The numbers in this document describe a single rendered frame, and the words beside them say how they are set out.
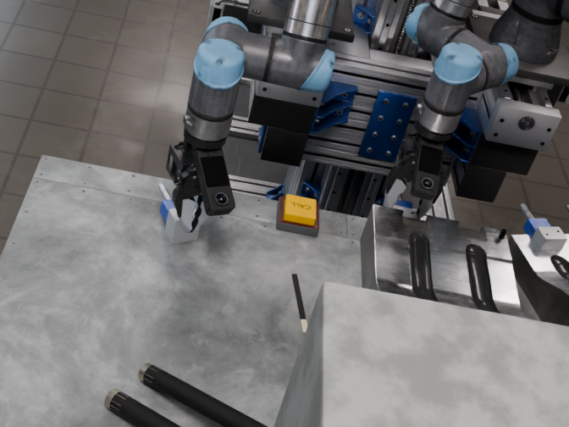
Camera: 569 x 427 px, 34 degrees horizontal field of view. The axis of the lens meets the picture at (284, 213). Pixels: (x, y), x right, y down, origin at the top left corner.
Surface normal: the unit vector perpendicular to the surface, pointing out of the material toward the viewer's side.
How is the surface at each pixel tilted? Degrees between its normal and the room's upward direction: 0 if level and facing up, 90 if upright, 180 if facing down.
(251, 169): 0
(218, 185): 29
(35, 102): 0
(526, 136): 90
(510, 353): 0
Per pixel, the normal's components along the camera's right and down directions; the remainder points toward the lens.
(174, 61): 0.21, -0.75
